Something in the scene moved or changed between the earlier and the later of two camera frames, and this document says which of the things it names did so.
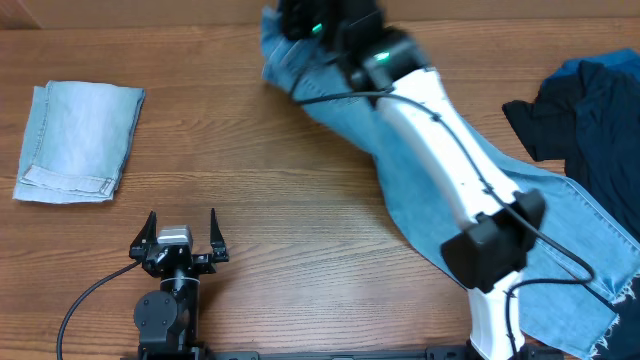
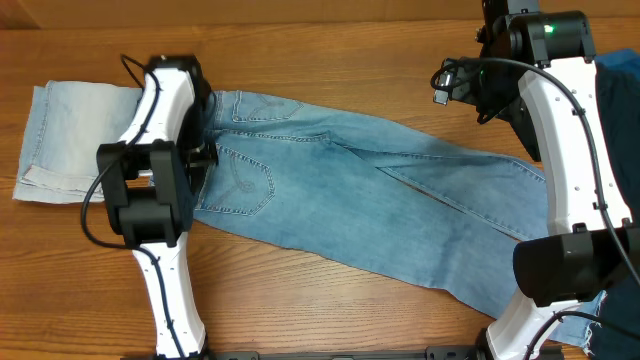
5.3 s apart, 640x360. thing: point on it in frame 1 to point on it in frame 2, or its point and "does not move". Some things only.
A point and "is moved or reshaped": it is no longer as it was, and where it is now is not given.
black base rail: [433, 353] does not move
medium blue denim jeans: [583, 258] is moved or reshaped
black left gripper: [178, 256] to [208, 156]
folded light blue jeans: [78, 137] does not move
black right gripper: [298, 18] to [523, 134]
